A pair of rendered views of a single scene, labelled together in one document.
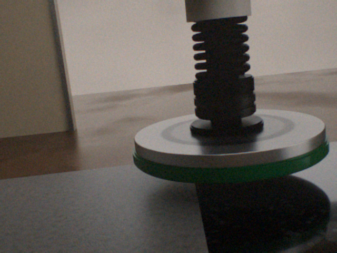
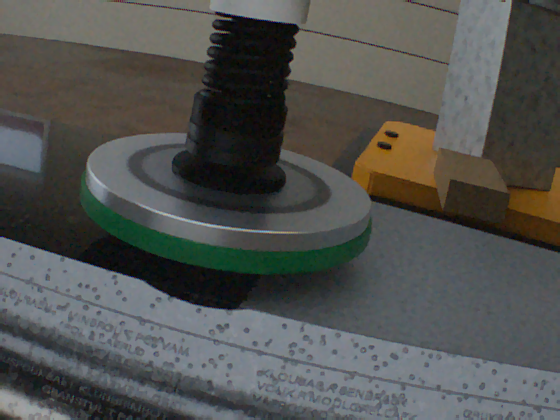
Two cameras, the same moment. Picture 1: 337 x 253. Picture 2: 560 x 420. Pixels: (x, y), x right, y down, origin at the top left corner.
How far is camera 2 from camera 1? 0.98 m
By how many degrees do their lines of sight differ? 147
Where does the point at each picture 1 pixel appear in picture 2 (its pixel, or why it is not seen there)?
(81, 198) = (435, 285)
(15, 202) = (522, 311)
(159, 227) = not seen: hidden behind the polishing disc
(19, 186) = (542, 344)
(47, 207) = (474, 288)
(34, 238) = (464, 255)
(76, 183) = (453, 318)
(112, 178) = (396, 308)
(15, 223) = (496, 277)
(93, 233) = (408, 240)
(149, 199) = not seen: hidden behind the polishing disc
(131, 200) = (369, 260)
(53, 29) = not seen: outside the picture
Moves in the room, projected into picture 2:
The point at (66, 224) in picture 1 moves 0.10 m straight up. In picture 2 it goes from (440, 258) to (467, 148)
